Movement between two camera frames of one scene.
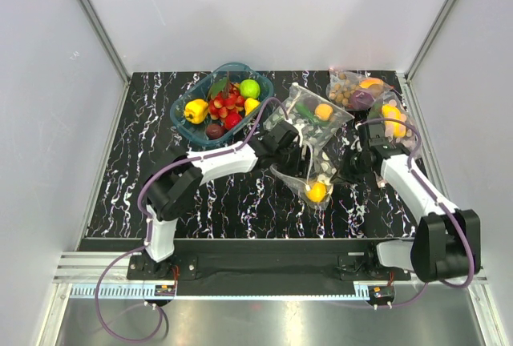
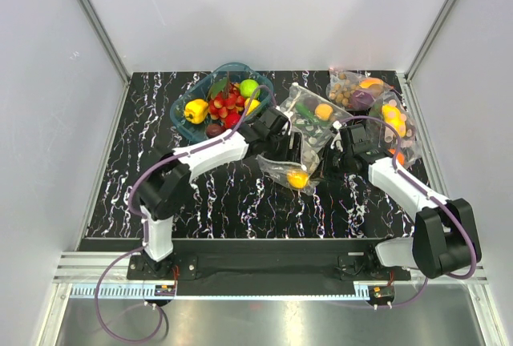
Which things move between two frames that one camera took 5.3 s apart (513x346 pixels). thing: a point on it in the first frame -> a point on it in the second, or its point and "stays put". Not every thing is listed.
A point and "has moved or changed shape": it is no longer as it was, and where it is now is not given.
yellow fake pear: (250, 105) stays put
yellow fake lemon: (317, 193) -> (297, 179)
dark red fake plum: (215, 130) stays put
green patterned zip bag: (315, 118) stays put
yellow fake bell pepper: (195, 110) stays put
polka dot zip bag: (317, 187) has moved or changed shape
